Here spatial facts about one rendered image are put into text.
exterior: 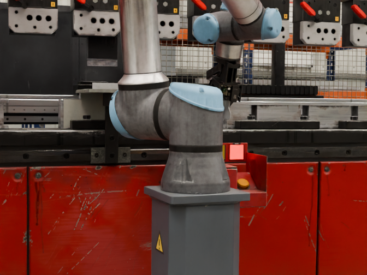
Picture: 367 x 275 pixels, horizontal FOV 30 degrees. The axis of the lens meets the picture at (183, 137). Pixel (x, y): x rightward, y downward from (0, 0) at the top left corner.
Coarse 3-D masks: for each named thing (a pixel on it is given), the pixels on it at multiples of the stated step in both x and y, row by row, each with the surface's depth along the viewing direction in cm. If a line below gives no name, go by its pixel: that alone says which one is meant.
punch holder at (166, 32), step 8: (160, 0) 225; (168, 0) 226; (176, 0) 226; (160, 8) 225; (168, 8) 226; (176, 8) 227; (160, 16) 225; (168, 16) 226; (176, 16) 226; (160, 24) 227; (168, 24) 226; (176, 24) 227; (160, 32) 225; (168, 32) 226; (176, 32) 227
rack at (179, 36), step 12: (180, 36) 408; (252, 48) 426; (264, 48) 480; (300, 48) 490; (312, 48) 494; (324, 48) 498; (336, 48) 495; (348, 48) 481; (360, 48) 459; (252, 60) 427
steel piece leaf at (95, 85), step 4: (92, 84) 213; (96, 84) 213; (100, 84) 214; (104, 84) 214; (108, 84) 215; (112, 84) 215; (116, 84) 215; (92, 88) 213; (96, 88) 213; (100, 88) 214; (104, 88) 214; (108, 88) 215; (112, 88) 215; (116, 88) 216
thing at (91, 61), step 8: (88, 40) 222; (96, 40) 222; (104, 40) 223; (112, 40) 224; (88, 48) 222; (96, 48) 223; (104, 48) 223; (112, 48) 224; (88, 56) 222; (96, 56) 223; (104, 56) 224; (112, 56) 224; (88, 64) 223; (96, 64) 224; (104, 64) 225; (112, 64) 225
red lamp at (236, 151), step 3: (231, 147) 213; (234, 147) 213; (237, 147) 213; (240, 147) 214; (243, 147) 214; (231, 150) 213; (234, 150) 213; (237, 150) 213; (240, 150) 214; (243, 150) 214; (231, 153) 213; (234, 153) 213; (237, 153) 213; (240, 153) 214; (243, 153) 214; (231, 156) 213; (234, 156) 213; (237, 156) 213; (240, 156) 214
